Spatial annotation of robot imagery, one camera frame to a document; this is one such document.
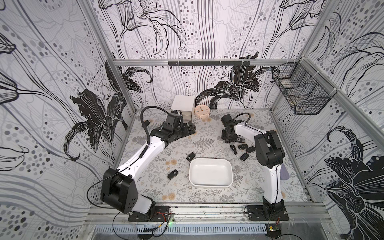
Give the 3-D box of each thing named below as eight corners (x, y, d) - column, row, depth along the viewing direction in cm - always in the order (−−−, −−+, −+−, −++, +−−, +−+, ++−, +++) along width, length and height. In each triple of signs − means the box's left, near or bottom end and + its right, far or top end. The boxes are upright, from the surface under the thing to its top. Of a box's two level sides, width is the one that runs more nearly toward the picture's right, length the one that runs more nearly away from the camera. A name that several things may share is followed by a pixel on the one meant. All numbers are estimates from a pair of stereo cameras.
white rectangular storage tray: (189, 189, 82) (188, 185, 78) (189, 162, 93) (189, 158, 88) (233, 189, 82) (235, 185, 78) (229, 162, 92) (231, 158, 88)
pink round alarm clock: (194, 119, 116) (194, 116, 113) (194, 107, 124) (194, 104, 121) (210, 119, 115) (210, 116, 113) (209, 107, 124) (209, 104, 121)
